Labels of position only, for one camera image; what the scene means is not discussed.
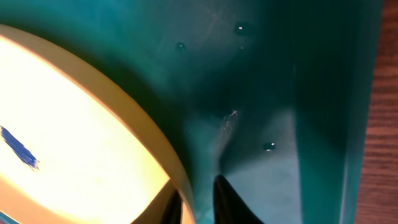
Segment blue plastic tray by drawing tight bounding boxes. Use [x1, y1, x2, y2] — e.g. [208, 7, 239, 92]
[1, 0, 383, 223]

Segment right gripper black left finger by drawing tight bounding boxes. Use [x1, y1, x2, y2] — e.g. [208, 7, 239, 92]
[160, 190, 182, 224]

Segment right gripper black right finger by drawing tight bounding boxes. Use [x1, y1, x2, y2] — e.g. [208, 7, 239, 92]
[213, 175, 264, 224]

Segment yellow plate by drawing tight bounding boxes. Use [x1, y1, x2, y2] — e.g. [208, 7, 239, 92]
[1, 25, 195, 223]

